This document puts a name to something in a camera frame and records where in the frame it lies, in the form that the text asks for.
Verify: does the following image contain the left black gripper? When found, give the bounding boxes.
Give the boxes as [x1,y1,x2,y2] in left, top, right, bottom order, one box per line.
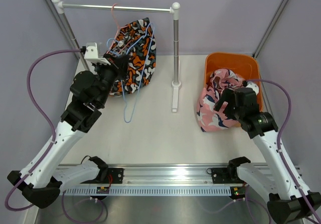
[93,54,129,107]

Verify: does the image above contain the blue wire hanger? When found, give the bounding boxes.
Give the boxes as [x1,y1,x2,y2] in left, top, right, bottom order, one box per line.
[106,22,156,123]

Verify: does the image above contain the orange black camouflage shorts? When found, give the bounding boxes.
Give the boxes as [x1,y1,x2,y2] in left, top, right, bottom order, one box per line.
[109,18,157,97]

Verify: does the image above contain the pink shark print shorts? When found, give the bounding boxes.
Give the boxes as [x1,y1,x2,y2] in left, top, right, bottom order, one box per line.
[196,68,249,133]

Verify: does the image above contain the pink wire hanger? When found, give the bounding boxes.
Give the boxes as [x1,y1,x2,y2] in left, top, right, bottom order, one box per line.
[111,3,120,36]

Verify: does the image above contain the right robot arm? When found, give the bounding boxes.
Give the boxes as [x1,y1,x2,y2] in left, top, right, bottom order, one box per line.
[214,87,320,223]

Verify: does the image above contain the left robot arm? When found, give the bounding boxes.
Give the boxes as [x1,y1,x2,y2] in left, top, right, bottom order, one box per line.
[7,54,130,208]

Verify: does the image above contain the orange plastic basket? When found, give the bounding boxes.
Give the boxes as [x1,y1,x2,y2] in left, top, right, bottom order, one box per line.
[204,52,264,129]

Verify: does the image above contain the metal clothes rack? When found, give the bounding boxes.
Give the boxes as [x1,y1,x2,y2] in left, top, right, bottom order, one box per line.
[50,0,182,114]

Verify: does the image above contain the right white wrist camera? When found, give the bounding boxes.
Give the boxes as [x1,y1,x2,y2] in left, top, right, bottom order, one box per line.
[242,80,260,95]

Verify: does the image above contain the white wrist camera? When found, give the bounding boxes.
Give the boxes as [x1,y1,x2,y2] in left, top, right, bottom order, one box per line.
[242,80,260,95]
[84,42,111,65]

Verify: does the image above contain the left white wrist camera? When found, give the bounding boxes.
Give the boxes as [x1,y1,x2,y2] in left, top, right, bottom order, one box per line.
[84,42,111,65]

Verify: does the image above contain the aluminium mounting rail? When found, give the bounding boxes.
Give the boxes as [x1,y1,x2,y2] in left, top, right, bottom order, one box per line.
[56,164,305,186]

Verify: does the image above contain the white slotted cable duct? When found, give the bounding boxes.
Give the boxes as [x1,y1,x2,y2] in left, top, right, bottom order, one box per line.
[65,185,231,196]

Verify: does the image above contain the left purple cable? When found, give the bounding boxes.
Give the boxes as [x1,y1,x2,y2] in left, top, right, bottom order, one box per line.
[5,48,108,221]

